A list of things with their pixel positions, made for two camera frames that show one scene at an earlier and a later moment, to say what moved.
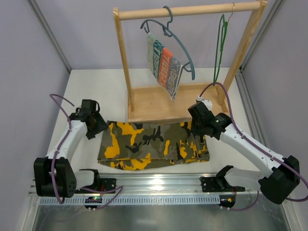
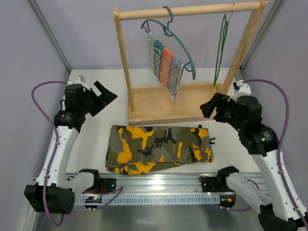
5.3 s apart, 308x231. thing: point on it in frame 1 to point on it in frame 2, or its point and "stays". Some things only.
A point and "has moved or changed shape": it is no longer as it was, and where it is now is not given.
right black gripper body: [197, 128] to [218, 109]
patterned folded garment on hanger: [167, 69] stays
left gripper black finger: [95, 125] to [106, 96]
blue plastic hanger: [189, 67] stays
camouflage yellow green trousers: [139, 146] has moved or changed shape
